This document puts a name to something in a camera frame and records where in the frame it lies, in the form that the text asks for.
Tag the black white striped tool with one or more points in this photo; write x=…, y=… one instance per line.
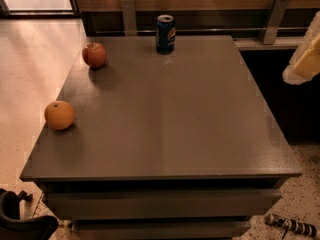
x=292, y=225

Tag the black office chair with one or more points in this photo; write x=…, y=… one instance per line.
x=13, y=227

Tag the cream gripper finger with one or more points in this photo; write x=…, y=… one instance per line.
x=304, y=64

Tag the right metal bracket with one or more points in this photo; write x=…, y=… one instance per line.
x=268, y=33

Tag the metal bracket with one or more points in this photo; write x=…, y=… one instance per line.
x=268, y=33
x=129, y=17

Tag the left metal bracket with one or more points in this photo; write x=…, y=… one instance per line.
x=129, y=17

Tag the blue pepsi can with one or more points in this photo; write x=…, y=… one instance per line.
x=165, y=34

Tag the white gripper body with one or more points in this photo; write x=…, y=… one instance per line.
x=307, y=62

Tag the red apple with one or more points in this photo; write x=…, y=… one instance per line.
x=94, y=54

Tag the grey drawer cabinet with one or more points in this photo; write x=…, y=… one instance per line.
x=164, y=147

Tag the orange fruit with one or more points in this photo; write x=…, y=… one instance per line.
x=59, y=115

